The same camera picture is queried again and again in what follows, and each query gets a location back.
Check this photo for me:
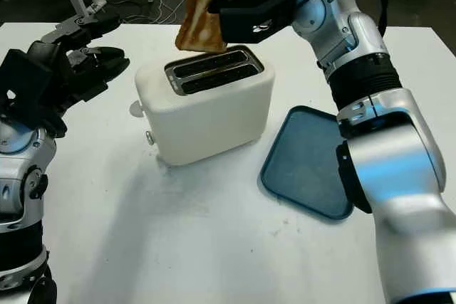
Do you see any white power strip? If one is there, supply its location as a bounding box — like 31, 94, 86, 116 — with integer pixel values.
86, 0, 108, 14

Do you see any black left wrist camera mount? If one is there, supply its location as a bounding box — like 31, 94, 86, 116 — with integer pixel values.
0, 47, 55, 106

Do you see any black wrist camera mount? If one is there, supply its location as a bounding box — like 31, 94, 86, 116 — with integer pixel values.
0, 47, 55, 106
217, 0, 299, 45

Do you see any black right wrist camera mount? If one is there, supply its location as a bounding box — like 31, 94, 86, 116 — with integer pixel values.
217, 0, 299, 45

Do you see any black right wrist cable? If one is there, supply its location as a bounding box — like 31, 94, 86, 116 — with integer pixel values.
301, 0, 390, 38

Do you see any white floor cable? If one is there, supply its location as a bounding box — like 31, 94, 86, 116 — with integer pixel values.
152, 0, 190, 24

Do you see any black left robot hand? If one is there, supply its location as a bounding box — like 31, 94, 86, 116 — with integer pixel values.
0, 11, 131, 137

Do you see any white two-slot toaster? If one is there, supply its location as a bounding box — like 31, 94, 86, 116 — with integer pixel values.
130, 44, 276, 167

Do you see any blue plastic tray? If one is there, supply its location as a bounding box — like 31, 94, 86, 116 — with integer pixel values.
256, 105, 356, 225

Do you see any browned toast slice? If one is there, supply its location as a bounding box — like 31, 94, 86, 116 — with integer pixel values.
174, 0, 239, 53

